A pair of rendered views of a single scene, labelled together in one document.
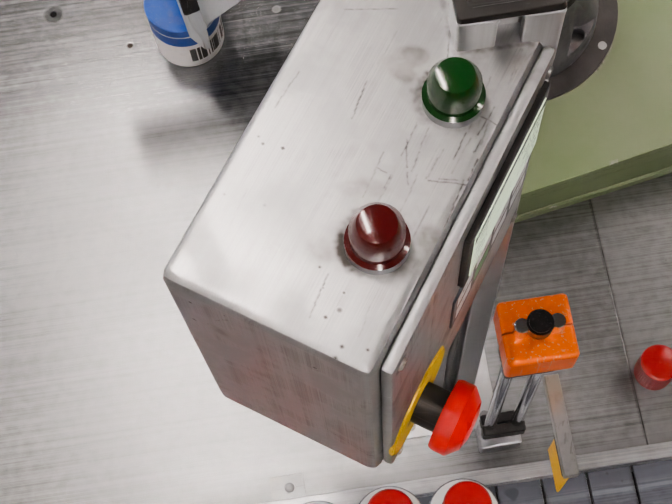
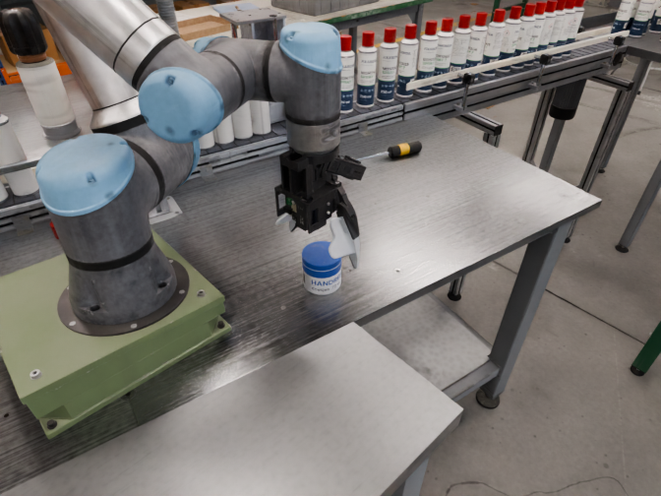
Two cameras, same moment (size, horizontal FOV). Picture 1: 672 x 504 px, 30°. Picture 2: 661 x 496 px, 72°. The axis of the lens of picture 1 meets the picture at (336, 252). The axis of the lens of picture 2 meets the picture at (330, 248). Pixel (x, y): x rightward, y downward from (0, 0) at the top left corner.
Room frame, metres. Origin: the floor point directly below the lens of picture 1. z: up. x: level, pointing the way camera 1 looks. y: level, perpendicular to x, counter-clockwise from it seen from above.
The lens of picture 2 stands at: (1.21, -0.18, 1.41)
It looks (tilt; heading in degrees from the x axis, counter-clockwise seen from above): 39 degrees down; 149
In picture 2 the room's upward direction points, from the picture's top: straight up
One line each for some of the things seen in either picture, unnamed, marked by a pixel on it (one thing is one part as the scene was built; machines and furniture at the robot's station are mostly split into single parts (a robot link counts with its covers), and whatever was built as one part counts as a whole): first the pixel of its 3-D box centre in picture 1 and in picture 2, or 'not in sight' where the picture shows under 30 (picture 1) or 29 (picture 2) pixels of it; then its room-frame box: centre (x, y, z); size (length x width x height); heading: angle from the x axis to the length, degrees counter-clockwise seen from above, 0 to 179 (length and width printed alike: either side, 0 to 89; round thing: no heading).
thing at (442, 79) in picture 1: (454, 86); not in sight; (0.23, -0.05, 1.49); 0.03 x 0.03 x 0.02
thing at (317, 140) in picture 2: not in sight; (315, 131); (0.68, 0.11, 1.13); 0.08 x 0.08 x 0.05
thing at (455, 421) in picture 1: (445, 413); not in sight; (0.14, -0.04, 1.33); 0.04 x 0.03 x 0.04; 147
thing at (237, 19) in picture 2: not in sight; (253, 15); (0.02, 0.29, 1.14); 0.14 x 0.11 x 0.01; 92
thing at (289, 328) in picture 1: (371, 235); not in sight; (0.22, -0.02, 1.38); 0.17 x 0.10 x 0.19; 147
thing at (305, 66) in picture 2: not in sight; (309, 73); (0.68, 0.10, 1.21); 0.09 x 0.08 x 0.11; 46
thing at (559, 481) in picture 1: (558, 462); not in sight; (0.15, -0.13, 1.09); 0.03 x 0.01 x 0.06; 2
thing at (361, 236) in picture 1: (377, 233); not in sight; (0.18, -0.02, 1.49); 0.03 x 0.03 x 0.02
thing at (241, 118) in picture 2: not in sight; (238, 97); (0.12, 0.19, 0.98); 0.05 x 0.05 x 0.20
